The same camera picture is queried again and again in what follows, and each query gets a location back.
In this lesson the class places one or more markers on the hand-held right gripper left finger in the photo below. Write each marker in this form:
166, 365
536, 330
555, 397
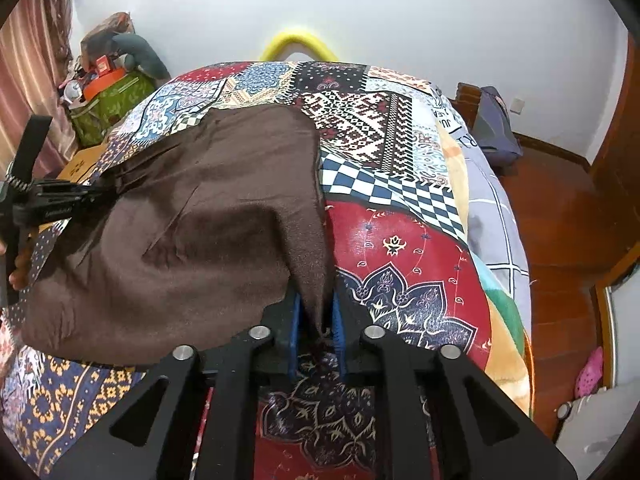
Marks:
296, 320

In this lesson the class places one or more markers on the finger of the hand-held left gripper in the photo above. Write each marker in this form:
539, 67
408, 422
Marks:
102, 190
95, 206

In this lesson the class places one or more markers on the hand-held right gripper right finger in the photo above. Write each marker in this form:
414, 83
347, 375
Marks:
339, 325

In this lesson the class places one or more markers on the brown shirt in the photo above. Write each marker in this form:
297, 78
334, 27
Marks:
200, 235

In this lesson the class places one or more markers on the person's left hand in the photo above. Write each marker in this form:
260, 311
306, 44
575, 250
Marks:
21, 267

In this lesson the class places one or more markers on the mustard yellow garment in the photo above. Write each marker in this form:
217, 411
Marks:
80, 162

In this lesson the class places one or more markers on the green patterned storage bag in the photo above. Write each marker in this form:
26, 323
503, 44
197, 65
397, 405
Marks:
107, 110

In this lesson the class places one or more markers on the patchwork bedspread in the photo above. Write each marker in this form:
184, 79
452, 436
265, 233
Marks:
400, 270

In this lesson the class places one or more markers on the orange box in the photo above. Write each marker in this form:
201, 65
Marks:
102, 85

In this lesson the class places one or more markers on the pink striped curtain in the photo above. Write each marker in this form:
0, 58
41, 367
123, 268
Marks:
25, 85

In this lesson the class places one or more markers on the grey plush toy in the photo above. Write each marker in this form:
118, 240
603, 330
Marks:
142, 55

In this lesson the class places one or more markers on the brown patterned bag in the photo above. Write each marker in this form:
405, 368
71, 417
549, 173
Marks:
105, 32

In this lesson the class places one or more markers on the colourful plush blanket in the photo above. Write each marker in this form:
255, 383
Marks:
507, 320

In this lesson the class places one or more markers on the brown patterned curtain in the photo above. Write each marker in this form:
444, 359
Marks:
62, 15

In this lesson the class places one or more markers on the grey checked quilt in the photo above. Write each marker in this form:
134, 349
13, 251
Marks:
492, 210

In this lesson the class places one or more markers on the grey backpack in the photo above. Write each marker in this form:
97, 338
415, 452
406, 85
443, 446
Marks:
495, 130

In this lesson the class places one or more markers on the yellow foam tube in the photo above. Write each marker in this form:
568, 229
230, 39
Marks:
300, 35

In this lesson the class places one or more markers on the pink slipper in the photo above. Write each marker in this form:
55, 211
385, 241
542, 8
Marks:
589, 375

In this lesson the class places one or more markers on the white appliance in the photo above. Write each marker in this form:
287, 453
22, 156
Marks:
595, 435

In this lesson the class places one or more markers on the wooden bed post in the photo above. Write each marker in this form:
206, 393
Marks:
467, 102

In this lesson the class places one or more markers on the white wall socket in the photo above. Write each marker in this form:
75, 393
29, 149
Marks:
518, 106

